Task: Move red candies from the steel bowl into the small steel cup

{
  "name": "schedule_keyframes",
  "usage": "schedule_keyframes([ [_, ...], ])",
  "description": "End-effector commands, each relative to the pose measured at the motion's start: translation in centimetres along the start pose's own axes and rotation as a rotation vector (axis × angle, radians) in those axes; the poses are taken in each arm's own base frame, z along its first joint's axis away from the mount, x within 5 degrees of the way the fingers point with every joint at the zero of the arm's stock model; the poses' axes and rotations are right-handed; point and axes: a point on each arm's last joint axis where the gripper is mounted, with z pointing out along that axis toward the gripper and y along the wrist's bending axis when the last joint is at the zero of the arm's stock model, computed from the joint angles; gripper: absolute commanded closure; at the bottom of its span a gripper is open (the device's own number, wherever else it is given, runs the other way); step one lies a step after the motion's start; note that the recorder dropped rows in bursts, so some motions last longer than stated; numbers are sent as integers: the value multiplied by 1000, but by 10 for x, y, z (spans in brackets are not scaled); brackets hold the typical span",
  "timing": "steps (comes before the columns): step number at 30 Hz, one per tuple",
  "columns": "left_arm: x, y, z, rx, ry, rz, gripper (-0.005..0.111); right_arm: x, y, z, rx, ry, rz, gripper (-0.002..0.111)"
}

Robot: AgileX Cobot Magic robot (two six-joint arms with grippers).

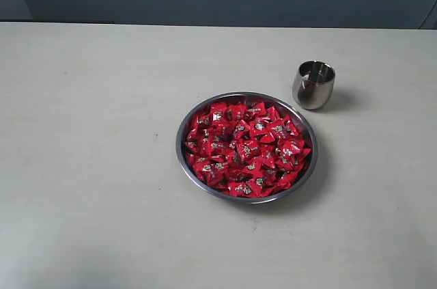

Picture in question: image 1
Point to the red wrapped candy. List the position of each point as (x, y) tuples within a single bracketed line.
[(240, 189), (248, 149), (256, 110), (291, 163), (218, 111)]

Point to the stainless steel cup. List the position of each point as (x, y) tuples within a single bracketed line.
[(313, 84)]

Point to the round steel plate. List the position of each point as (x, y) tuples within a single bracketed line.
[(207, 151)]

